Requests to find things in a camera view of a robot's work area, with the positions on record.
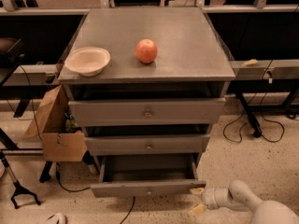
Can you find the yellow sponge piece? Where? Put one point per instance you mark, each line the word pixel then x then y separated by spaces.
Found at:
pixel 251 62

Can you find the grey long bench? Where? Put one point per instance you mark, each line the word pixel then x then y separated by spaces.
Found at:
pixel 275 69

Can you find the grey bottom drawer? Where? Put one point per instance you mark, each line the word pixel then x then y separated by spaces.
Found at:
pixel 147 175

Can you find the grey drawer cabinet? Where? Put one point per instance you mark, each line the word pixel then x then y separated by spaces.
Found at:
pixel 146 84

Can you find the black grabber tool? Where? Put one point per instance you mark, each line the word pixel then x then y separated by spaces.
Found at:
pixel 19 189

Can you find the grey drawer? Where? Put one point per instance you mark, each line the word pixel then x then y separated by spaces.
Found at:
pixel 147 175
pixel 147 112
pixel 147 144

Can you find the grey middle drawer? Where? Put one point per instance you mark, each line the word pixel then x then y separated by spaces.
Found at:
pixel 147 144

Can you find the white paper bowl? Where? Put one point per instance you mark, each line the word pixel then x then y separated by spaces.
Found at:
pixel 88 62

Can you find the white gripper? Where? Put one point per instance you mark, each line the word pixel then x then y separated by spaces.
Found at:
pixel 208 200

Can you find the red apple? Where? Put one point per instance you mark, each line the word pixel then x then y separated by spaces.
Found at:
pixel 146 51

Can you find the brown cardboard box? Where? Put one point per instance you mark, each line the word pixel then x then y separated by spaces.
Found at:
pixel 49 125

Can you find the grey top drawer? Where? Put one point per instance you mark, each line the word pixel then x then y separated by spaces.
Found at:
pixel 147 112

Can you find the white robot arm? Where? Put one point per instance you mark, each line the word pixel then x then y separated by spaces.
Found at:
pixel 239 197

